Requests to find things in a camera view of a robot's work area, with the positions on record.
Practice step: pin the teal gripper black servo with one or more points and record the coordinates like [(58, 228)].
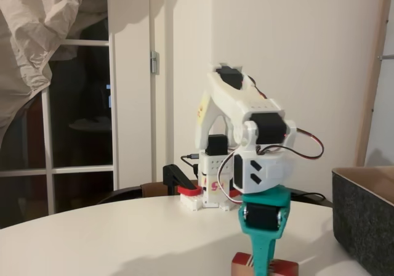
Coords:
[(261, 217)]

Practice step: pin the red striped wooden block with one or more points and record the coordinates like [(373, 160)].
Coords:
[(241, 265)]

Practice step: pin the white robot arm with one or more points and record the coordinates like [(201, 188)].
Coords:
[(227, 103)]

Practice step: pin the dark grey felt box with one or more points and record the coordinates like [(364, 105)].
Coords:
[(363, 226)]

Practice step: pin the black clamp with red pad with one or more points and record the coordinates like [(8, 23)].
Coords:
[(172, 174)]

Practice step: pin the dark wooden chair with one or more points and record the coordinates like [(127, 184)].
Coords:
[(123, 193)]

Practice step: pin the grey board panel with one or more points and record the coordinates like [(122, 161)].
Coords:
[(384, 119)]

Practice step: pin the white glazed door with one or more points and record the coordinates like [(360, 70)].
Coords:
[(112, 119)]

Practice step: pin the metal door hinge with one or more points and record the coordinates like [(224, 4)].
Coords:
[(154, 62)]

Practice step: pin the metal rod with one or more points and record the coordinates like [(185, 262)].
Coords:
[(386, 57)]

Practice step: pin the beige crumpled curtain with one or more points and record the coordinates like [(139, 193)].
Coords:
[(24, 26)]

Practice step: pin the light wooden post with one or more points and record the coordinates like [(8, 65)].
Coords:
[(369, 103)]

